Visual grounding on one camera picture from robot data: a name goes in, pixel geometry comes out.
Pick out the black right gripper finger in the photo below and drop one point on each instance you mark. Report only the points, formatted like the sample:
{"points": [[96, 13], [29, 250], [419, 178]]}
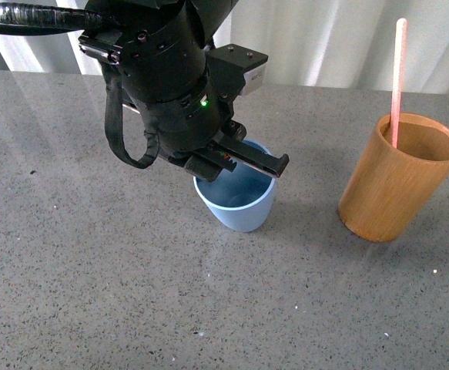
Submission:
{"points": [[251, 156]]}

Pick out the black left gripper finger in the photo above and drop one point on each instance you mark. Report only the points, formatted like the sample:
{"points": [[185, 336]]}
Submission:
{"points": [[205, 164]]}

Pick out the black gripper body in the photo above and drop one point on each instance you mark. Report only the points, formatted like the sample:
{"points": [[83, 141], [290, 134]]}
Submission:
{"points": [[188, 123]]}

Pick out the pink chopstick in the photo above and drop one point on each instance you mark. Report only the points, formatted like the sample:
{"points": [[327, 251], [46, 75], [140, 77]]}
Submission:
{"points": [[400, 41]]}

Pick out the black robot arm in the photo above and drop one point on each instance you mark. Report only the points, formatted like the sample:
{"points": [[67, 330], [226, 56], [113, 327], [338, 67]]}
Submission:
{"points": [[170, 91]]}

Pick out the light blue plastic cup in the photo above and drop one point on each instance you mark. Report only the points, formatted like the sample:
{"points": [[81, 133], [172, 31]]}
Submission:
{"points": [[241, 199]]}

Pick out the bamboo chopstick holder cup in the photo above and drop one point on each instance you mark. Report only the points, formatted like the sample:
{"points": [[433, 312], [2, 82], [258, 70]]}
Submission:
{"points": [[390, 184]]}

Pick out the white pleated curtain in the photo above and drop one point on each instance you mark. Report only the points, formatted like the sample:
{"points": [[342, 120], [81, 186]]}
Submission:
{"points": [[344, 44]]}

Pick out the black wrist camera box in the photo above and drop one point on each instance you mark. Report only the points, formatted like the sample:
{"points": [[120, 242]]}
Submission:
{"points": [[235, 70]]}

